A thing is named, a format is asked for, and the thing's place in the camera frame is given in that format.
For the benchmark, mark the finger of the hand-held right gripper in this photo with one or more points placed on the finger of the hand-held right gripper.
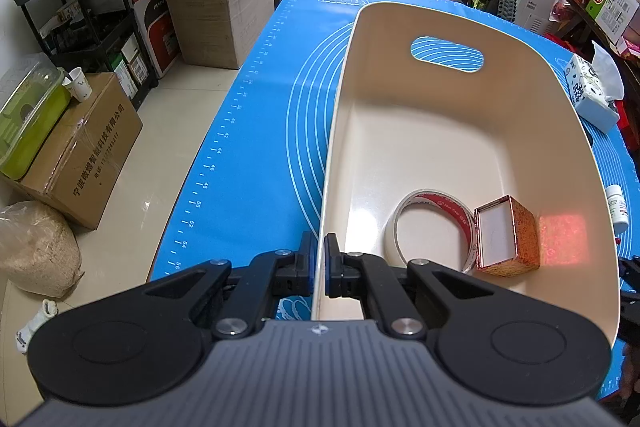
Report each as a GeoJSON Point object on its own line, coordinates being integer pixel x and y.
{"type": "Point", "coordinates": [629, 307]}

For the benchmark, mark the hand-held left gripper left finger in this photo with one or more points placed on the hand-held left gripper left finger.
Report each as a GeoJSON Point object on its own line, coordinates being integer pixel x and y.
{"type": "Point", "coordinates": [311, 265]}

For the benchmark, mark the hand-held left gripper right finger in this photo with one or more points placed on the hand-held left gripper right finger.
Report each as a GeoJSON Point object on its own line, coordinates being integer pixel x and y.
{"type": "Point", "coordinates": [330, 267]}

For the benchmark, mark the white medicine bottle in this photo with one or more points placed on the white medicine bottle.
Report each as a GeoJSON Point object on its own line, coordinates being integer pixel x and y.
{"type": "Point", "coordinates": [619, 209]}

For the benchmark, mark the beige plastic bin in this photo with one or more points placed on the beige plastic bin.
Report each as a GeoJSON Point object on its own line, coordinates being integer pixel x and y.
{"type": "Point", "coordinates": [440, 122]}

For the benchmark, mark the white tape roll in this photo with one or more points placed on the white tape roll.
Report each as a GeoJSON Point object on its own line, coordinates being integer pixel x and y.
{"type": "Point", "coordinates": [392, 227]}

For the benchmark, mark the orange patterned box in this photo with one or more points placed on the orange patterned box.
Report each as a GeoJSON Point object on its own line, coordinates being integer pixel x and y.
{"type": "Point", "coordinates": [525, 232]}

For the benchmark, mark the blue silicone mat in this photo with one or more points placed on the blue silicone mat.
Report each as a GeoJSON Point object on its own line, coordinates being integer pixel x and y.
{"type": "Point", "coordinates": [280, 107]}

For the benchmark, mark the printed tissue pack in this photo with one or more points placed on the printed tissue pack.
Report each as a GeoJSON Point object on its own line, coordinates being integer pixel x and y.
{"type": "Point", "coordinates": [590, 92]}

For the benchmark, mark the black-printed cardboard box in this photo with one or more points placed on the black-printed cardboard box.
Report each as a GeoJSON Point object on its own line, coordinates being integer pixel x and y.
{"type": "Point", "coordinates": [85, 157]}

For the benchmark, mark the tape-wrapped cardboard box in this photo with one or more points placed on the tape-wrapped cardboard box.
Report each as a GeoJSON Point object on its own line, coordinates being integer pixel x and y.
{"type": "Point", "coordinates": [215, 17]}

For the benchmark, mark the clear bag of grain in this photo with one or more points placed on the clear bag of grain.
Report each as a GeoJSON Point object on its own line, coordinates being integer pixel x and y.
{"type": "Point", "coordinates": [35, 247]}

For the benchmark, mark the white sock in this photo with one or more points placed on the white sock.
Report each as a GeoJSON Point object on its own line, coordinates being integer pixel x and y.
{"type": "Point", "coordinates": [35, 324]}

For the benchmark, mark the red and white appliance box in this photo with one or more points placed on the red and white appliance box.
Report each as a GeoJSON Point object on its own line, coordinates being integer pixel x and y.
{"type": "Point", "coordinates": [152, 22]}

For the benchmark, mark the dark wooden sideboard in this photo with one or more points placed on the dark wooden sideboard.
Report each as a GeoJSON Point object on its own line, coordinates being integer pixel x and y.
{"type": "Point", "coordinates": [580, 19]}

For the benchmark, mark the white paper cup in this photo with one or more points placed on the white paper cup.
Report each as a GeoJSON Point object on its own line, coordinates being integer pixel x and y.
{"type": "Point", "coordinates": [77, 84]}

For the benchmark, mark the green and white box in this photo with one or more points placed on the green and white box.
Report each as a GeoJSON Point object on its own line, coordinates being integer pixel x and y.
{"type": "Point", "coordinates": [612, 4]}

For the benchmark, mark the green container with clear lid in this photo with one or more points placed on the green container with clear lid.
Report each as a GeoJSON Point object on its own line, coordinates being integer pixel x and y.
{"type": "Point", "coordinates": [30, 127]}

